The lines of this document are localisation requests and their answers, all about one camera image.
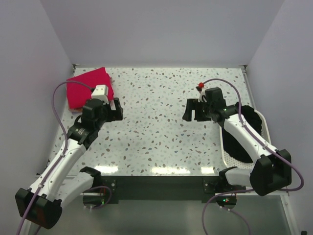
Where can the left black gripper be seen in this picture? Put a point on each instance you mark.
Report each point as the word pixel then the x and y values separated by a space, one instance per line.
pixel 114 114

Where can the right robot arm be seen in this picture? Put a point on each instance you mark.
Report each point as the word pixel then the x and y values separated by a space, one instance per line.
pixel 272 167

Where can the folded pink t shirt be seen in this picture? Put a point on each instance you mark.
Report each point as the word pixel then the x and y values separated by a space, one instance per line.
pixel 77 94

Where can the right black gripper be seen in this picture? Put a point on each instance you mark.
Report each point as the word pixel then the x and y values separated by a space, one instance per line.
pixel 193 104

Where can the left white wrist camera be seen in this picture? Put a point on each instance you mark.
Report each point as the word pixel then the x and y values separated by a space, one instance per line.
pixel 100 92

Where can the white perforated tray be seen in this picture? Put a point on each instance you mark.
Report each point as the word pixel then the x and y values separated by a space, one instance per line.
pixel 230 161

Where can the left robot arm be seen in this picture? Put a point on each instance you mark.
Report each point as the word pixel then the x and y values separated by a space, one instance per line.
pixel 41 203

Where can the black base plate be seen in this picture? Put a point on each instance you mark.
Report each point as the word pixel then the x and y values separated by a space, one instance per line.
pixel 167 188

